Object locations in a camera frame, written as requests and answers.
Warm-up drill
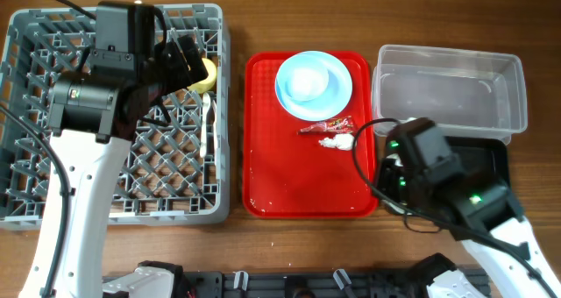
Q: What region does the yellow plastic cup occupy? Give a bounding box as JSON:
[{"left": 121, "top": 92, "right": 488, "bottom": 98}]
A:
[{"left": 187, "top": 57, "right": 218, "bottom": 95}]

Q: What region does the white plastic spoon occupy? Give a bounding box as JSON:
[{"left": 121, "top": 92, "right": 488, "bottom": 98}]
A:
[{"left": 199, "top": 92, "right": 211, "bottom": 160}]

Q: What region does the white plastic fork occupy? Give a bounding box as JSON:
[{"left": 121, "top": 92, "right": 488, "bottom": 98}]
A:
[{"left": 211, "top": 100, "right": 219, "bottom": 175}]

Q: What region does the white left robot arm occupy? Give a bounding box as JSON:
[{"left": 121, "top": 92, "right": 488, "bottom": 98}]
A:
[{"left": 20, "top": 1, "right": 208, "bottom": 297}]

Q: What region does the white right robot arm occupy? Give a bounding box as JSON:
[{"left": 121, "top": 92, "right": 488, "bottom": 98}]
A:
[{"left": 373, "top": 117, "right": 560, "bottom": 297}]

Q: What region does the black waste tray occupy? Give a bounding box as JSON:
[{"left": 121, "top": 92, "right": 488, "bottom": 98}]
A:
[{"left": 379, "top": 133, "right": 512, "bottom": 216}]

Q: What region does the grey dishwasher rack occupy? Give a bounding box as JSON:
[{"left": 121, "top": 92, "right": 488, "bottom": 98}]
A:
[{"left": 1, "top": 4, "right": 231, "bottom": 231}]

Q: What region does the crumpled white tissue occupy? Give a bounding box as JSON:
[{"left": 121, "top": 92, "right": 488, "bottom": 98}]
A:
[{"left": 318, "top": 133, "right": 354, "bottom": 151}]

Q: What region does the red snack wrapper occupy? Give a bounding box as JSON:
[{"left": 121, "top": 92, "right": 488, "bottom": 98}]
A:
[{"left": 298, "top": 116, "right": 355, "bottom": 134}]

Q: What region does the clear plastic bin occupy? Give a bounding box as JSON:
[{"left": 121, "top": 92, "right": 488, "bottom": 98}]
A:
[{"left": 371, "top": 45, "right": 528, "bottom": 144}]

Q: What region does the light blue bowl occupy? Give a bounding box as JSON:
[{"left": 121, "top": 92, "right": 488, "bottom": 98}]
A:
[{"left": 275, "top": 52, "right": 329, "bottom": 102}]

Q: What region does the red serving tray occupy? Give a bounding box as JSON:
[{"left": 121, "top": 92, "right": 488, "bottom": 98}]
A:
[{"left": 242, "top": 52, "right": 378, "bottom": 219}]

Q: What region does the light blue plate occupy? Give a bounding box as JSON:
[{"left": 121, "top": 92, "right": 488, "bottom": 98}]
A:
[{"left": 275, "top": 51, "right": 352, "bottom": 121}]

